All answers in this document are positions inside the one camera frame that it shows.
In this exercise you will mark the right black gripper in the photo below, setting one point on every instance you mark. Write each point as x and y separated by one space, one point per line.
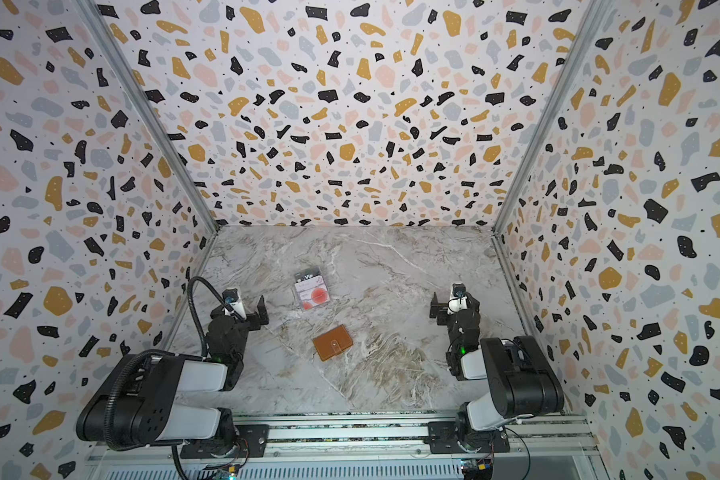
442 306

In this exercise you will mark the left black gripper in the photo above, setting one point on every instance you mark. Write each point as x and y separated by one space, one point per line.
255 314

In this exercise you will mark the brown leather card holder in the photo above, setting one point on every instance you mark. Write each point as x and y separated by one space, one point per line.
332 343

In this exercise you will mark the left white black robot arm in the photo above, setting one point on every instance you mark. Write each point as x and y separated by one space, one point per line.
137 405

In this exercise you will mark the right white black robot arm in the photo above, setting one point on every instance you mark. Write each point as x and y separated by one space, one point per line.
521 383

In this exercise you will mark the clear plastic card box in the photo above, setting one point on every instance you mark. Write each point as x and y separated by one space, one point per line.
310 288

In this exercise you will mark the white ventilation grille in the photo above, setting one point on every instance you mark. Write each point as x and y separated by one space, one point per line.
337 470

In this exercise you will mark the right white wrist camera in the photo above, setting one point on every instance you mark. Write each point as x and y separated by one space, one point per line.
458 298

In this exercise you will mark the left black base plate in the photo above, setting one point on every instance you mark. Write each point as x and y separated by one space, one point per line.
241 442

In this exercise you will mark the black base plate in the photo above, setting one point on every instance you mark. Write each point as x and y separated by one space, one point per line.
452 437
241 442

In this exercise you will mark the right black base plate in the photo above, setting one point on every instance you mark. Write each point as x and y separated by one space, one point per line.
452 437

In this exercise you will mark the aluminium mounting rail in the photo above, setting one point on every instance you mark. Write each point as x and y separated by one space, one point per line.
407 435

